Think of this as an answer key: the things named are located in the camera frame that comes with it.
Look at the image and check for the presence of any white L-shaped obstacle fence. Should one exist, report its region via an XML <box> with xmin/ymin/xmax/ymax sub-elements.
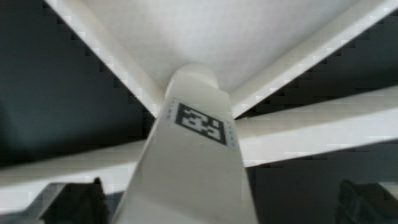
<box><xmin>0</xmin><ymin>85</ymin><xmax>398</xmax><ymax>215</ymax></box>

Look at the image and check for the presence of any white desk top tray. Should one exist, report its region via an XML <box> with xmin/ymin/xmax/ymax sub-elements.
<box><xmin>45</xmin><ymin>0</ymin><xmax>398</xmax><ymax>114</ymax></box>

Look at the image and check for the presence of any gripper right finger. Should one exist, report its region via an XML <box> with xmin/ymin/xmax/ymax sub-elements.
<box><xmin>335</xmin><ymin>180</ymin><xmax>398</xmax><ymax>224</ymax></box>

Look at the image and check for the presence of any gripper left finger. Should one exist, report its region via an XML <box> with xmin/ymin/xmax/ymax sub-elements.
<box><xmin>11</xmin><ymin>178</ymin><xmax>109</xmax><ymax>224</ymax></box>

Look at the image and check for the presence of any white desk leg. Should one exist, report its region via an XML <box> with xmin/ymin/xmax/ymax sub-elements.
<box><xmin>113</xmin><ymin>63</ymin><xmax>258</xmax><ymax>224</ymax></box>

